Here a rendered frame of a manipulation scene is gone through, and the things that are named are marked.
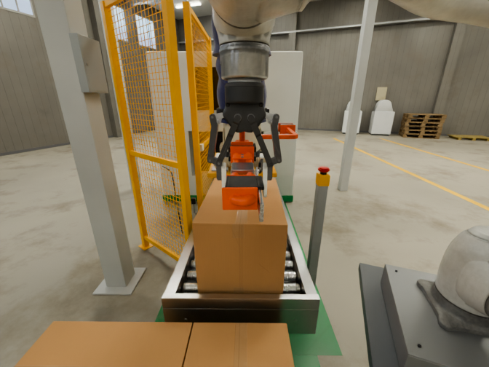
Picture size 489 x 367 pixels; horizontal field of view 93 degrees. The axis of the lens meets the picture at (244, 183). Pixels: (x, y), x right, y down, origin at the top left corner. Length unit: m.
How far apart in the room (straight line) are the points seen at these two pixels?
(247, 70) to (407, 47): 12.06
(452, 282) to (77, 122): 1.91
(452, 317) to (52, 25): 2.13
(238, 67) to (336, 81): 11.69
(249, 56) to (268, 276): 0.92
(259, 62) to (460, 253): 0.71
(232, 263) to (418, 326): 0.66
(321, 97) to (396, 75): 2.98
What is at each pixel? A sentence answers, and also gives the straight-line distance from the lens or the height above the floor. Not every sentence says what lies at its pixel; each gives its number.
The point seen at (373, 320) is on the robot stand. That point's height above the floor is 0.75.
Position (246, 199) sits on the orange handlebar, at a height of 1.24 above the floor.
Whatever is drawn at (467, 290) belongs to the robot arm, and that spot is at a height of 0.97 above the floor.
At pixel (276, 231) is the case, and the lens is 1.00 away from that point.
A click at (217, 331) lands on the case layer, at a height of 0.54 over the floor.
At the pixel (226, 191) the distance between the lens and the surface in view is 0.48.
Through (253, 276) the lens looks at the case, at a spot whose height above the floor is 0.68.
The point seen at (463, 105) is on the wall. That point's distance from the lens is 12.92.
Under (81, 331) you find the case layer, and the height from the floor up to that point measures 0.54.
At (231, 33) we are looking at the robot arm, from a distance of 0.44.
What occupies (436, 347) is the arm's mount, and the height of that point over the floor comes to 0.83.
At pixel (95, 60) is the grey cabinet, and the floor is 1.65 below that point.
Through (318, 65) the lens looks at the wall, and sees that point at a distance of 12.20.
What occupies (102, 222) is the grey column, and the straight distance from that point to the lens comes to 1.98.
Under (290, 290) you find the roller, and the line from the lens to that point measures 1.30.
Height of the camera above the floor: 1.43
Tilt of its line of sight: 20 degrees down
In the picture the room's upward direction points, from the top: straight up
